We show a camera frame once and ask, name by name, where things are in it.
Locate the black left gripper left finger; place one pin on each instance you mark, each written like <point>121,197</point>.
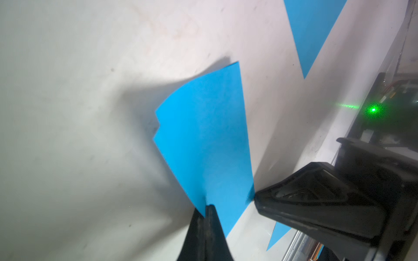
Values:
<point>193,248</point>

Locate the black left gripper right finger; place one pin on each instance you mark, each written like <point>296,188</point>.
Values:
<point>216,247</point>

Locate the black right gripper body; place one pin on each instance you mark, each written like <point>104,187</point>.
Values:
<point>390,181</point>

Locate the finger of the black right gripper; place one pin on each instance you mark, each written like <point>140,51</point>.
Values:
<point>318,202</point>

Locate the blue paper sheet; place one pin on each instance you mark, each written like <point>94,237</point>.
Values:
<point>278,232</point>
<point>311,22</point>
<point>203,138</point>

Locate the blue paper sheet front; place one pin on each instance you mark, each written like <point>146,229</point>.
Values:
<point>278,232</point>

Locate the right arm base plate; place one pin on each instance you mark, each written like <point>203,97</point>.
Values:
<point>390,112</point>

